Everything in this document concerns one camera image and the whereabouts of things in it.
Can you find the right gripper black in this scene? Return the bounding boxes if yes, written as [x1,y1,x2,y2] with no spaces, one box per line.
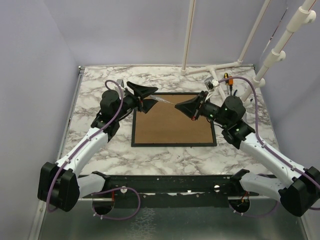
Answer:
[175,90,231,127]

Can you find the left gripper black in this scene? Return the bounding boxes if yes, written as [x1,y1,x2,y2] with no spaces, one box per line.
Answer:
[114,81,159,120]

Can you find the black picture frame brown backing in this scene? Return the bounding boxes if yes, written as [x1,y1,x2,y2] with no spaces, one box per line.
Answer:
[131,92,217,148]

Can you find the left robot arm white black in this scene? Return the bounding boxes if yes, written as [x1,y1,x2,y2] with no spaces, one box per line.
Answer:
[37,81,158,212]

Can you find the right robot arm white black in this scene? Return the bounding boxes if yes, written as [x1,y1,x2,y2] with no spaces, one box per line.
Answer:
[175,91,320,217]

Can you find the white PVC pipe stand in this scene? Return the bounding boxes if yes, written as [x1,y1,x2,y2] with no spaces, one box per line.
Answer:
[179,0,272,101]

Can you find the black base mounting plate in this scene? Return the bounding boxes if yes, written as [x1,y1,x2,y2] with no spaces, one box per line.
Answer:
[79,174,261,210]

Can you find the white PVC jointed pole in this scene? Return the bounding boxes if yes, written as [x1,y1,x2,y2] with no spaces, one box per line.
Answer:
[241,0,317,107]

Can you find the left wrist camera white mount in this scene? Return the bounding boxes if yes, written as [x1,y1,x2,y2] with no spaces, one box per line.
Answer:
[116,79,125,90]

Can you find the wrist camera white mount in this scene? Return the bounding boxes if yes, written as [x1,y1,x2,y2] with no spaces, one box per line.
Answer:
[204,76,220,95]
[116,79,125,90]

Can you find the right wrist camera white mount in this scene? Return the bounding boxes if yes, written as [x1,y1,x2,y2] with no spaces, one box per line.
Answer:
[204,76,220,95]

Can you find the orange handle screwdriver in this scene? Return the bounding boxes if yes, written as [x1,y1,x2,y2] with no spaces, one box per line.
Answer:
[226,77,234,96]

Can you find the aluminium rail left edge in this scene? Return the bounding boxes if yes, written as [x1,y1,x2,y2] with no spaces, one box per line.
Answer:
[53,66,86,163]

